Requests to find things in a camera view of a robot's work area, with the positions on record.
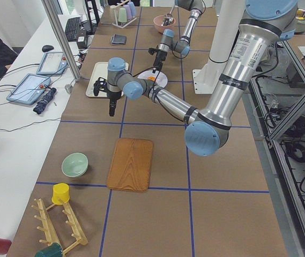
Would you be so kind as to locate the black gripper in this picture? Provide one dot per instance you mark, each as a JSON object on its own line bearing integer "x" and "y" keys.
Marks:
{"x": 112, "y": 96}
{"x": 158, "y": 57}

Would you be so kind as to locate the orange fruit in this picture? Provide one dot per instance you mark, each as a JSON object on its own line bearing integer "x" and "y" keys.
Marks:
{"x": 150, "y": 78}

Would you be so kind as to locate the white ribbed plate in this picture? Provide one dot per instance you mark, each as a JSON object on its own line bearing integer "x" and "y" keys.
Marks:
{"x": 162, "y": 80}

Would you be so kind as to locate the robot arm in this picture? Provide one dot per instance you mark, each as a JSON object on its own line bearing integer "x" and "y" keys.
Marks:
{"x": 244, "y": 31}
{"x": 180, "y": 48}

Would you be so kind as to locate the brown wooden tray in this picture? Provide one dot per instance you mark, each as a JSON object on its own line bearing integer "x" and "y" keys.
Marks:
{"x": 130, "y": 167}

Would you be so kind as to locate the small metal cup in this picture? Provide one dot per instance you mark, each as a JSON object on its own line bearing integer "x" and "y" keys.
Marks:
{"x": 68, "y": 88}

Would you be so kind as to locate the folded grey cloth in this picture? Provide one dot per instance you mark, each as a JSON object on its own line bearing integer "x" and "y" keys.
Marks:
{"x": 117, "y": 39}

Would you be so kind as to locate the pink bowl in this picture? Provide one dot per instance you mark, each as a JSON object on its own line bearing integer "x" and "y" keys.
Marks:
{"x": 158, "y": 24}

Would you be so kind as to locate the metal scoop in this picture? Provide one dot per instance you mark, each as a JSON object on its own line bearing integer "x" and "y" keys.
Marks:
{"x": 168, "y": 17}

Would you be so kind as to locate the sage green cup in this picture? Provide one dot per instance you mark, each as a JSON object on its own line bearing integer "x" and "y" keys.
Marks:
{"x": 122, "y": 18}

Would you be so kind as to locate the lilac cup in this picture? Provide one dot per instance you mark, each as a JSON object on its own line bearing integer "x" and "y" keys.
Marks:
{"x": 128, "y": 11}

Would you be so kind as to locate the mint green bowl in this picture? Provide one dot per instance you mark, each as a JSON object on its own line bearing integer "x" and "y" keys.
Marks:
{"x": 75, "y": 165}

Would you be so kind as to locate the blue cup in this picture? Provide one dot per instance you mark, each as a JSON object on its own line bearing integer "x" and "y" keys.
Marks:
{"x": 132, "y": 9}

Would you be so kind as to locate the folded dark blue umbrella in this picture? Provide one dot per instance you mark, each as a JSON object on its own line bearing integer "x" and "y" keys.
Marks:
{"x": 41, "y": 105}

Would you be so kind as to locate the far teach pendant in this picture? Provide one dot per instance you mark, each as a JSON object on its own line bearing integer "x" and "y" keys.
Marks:
{"x": 52, "y": 63}

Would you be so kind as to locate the teach pendant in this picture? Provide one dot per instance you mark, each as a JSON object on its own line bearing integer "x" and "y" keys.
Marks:
{"x": 29, "y": 90}
{"x": 52, "y": 63}

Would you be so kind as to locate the near teach pendant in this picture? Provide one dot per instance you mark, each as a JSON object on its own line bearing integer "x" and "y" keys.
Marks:
{"x": 29, "y": 90}

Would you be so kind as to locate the black computer mouse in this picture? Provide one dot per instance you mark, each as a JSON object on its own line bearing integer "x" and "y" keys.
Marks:
{"x": 47, "y": 48}

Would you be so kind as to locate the black keyboard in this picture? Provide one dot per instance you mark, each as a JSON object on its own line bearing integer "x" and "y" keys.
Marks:
{"x": 71, "y": 28}

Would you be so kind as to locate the yellow cup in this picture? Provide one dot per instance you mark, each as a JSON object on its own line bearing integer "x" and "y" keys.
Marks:
{"x": 61, "y": 193}

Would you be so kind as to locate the wooden cup rack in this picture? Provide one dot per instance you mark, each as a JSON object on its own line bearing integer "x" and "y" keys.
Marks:
{"x": 60, "y": 225}

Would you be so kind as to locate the dark green cup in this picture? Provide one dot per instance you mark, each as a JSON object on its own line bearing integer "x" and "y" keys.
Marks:
{"x": 54, "y": 250}

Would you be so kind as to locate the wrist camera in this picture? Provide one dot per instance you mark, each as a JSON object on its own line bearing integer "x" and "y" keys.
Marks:
{"x": 152, "y": 51}
{"x": 100, "y": 85}

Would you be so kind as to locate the white wire cup rack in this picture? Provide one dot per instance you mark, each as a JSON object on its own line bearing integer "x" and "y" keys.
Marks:
{"x": 114, "y": 10}

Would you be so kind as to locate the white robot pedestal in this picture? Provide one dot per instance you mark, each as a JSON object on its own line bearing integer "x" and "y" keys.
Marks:
{"x": 229, "y": 16}

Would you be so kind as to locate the aluminium frame post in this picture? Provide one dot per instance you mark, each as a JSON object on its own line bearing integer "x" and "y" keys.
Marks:
{"x": 60, "y": 35}

